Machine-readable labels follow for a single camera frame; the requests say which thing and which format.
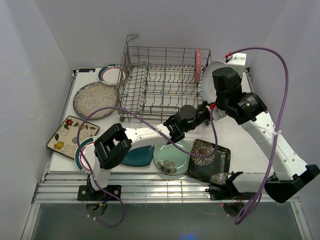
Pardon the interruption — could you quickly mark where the white oval plate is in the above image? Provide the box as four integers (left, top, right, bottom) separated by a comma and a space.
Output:
201, 60, 227, 103

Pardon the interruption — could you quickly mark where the black floral square plate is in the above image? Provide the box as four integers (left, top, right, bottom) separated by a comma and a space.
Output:
187, 139, 231, 186

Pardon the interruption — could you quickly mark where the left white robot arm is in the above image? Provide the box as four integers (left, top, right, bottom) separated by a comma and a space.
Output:
86, 101, 216, 200

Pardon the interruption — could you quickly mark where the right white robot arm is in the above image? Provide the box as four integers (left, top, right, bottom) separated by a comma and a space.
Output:
212, 67, 320, 203

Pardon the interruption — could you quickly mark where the pink polka dot plate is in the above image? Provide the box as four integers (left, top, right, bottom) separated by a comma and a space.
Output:
194, 48, 202, 84

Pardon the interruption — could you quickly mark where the light green floral plate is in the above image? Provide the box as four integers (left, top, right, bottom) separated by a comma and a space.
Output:
153, 144, 190, 176

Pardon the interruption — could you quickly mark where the teal square plate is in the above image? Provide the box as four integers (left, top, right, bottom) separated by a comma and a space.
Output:
121, 145, 155, 167

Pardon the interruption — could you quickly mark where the small teal red rimmed plate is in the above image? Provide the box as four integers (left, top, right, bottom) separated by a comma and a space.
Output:
98, 64, 130, 86

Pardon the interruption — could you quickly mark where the grey speckled round plate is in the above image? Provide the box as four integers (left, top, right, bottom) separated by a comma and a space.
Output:
73, 82, 117, 119

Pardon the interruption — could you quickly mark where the large teal red rimmed plate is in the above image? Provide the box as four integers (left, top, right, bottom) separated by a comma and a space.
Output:
74, 136, 98, 175

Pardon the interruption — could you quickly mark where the left XDOF label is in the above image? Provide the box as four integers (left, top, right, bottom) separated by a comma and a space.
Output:
78, 68, 96, 73

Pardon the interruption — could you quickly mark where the cream floral square plate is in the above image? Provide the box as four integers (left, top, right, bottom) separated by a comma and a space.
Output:
46, 115, 100, 159

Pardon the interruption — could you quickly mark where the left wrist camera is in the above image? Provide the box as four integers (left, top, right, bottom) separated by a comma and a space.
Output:
210, 103, 226, 121

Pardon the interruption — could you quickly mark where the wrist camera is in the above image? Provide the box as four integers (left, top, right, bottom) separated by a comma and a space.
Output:
210, 103, 226, 121
225, 52, 247, 77

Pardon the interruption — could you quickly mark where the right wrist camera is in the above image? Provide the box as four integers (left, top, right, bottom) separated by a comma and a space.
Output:
225, 52, 247, 77

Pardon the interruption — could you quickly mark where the grey wire dish rack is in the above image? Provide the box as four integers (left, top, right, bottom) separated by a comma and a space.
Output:
116, 34, 212, 123

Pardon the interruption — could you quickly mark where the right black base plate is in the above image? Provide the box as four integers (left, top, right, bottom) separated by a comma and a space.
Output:
205, 183, 254, 201

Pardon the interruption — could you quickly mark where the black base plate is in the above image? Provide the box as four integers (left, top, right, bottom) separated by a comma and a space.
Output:
205, 183, 254, 201
76, 185, 122, 202

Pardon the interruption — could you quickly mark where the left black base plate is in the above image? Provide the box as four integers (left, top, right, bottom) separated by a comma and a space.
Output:
76, 185, 122, 202

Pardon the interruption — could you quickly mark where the aluminium frame rail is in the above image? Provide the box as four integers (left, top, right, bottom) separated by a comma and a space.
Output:
31, 172, 301, 205

